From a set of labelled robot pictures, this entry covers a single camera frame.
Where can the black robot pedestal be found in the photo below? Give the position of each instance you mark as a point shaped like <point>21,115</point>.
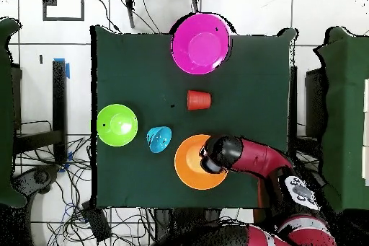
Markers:
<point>184,215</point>

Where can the lime green plastic bowl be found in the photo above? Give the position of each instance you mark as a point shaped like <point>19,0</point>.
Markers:
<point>106,130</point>

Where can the dark green tablecloth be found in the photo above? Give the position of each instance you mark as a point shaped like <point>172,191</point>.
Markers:
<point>129,70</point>

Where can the gray pedestal foot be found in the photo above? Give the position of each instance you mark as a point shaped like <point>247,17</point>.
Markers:
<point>40,176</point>

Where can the black metal table frame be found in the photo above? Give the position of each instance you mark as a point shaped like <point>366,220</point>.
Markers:
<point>59,98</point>
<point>293,98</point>

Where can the black power brick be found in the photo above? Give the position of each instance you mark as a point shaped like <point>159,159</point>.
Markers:
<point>96,223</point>

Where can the small cyan plastic bowl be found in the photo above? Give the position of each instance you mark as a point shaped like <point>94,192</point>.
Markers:
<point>159,139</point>

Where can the orange plastic bowl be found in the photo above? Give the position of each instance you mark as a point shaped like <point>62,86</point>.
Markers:
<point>187,165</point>

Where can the red-orange plastic cup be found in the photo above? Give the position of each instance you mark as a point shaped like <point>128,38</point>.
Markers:
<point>199,100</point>

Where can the blue tape strip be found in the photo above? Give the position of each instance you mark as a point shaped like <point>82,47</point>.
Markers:
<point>68,70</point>

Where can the magenta pink plastic bowl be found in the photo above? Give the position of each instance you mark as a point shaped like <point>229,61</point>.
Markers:
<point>184,52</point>

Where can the white boxes stack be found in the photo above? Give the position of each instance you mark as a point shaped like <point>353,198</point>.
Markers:
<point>366,96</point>

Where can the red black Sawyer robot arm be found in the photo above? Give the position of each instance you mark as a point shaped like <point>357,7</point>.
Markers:
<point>256,156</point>

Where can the green cloth covered side table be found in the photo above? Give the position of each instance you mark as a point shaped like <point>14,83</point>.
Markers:
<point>346,55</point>
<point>5,113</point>

